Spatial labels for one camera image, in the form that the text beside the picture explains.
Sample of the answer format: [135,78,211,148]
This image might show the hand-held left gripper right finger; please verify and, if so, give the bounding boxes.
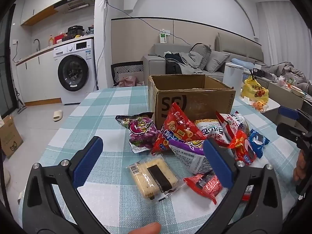
[203,138,284,234]

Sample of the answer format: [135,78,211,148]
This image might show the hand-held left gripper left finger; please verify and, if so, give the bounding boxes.
[23,136,110,234]

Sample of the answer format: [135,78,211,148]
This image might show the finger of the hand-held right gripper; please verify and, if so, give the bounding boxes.
[279,106,312,127]
[276,123,308,143]

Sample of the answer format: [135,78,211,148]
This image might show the small blue snack packet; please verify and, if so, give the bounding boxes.
[249,129,270,159]

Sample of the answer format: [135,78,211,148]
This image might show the purple and white snack bag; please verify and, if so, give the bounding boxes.
[168,140,214,175]

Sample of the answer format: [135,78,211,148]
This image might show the white noodle snack bag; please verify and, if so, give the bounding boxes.
[194,119,230,148]

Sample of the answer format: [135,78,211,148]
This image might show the red cone snack bag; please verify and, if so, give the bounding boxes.
[151,102,206,156]

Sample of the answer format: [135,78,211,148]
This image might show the brown cardboard box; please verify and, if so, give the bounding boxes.
[147,74,236,128]

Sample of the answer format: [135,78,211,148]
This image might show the person's right hand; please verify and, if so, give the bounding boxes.
[293,150,306,182]

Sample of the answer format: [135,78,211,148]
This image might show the person's left hand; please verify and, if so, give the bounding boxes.
[128,222,162,234]

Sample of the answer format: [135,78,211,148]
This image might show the white side table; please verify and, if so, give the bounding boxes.
[238,95,281,114]

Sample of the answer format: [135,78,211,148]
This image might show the small red foil packet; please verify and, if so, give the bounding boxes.
[183,171,223,205]

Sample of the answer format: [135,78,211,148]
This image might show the red packet with dark picture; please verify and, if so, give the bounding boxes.
[229,130,257,166]

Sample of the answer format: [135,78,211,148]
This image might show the yellow plastic bag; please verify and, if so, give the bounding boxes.
[241,75,269,103]

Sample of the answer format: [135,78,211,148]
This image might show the grey quilt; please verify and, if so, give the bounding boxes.
[266,62,312,95]

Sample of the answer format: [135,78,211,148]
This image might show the red and white snack packet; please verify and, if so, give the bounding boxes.
[216,112,250,147]

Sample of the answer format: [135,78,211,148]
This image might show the checked tablecloth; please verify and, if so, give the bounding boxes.
[22,85,303,234]

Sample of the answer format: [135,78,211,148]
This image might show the clear wrapped seaweed cake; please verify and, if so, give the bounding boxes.
[126,155,186,202]

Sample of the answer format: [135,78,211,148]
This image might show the white trash bin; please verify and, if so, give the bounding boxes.
[223,62,244,88]

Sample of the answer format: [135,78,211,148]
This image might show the light blue pillow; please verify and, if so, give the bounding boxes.
[231,58,254,69]

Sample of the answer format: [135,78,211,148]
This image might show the printed cardboard box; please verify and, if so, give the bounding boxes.
[0,114,23,158]

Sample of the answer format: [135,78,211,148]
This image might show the white curtain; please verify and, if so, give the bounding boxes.
[256,1,312,66]

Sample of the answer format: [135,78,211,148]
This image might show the white washing machine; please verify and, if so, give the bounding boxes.
[54,38,98,105]

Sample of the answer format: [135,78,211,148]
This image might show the grey pillow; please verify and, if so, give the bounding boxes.
[205,50,231,73]
[191,43,212,70]

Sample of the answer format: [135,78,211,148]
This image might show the pink bag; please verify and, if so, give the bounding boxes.
[119,75,138,87]

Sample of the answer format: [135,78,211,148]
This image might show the stick vacuum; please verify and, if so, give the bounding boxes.
[13,83,25,114]

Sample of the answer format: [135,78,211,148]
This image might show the white kitchen counter cabinet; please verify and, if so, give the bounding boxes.
[16,45,61,106]

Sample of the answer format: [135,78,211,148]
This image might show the patterned black and white chair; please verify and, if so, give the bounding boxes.
[111,61,144,87]

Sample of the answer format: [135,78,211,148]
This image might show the grey jacket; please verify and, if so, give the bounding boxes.
[180,51,204,75]

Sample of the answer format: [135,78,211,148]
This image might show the dark clothes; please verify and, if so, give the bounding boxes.
[164,52,187,75]

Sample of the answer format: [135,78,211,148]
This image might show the grey sofa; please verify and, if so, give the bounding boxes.
[143,33,264,78]

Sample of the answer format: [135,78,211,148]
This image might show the black pressure cooker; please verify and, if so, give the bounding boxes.
[67,25,84,38]

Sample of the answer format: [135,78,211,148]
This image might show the range hood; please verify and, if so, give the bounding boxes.
[54,0,97,14]

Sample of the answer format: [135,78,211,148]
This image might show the black cable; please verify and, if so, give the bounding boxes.
[106,4,193,45]

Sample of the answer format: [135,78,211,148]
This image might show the white wall cabinet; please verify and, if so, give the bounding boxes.
[21,0,74,26]

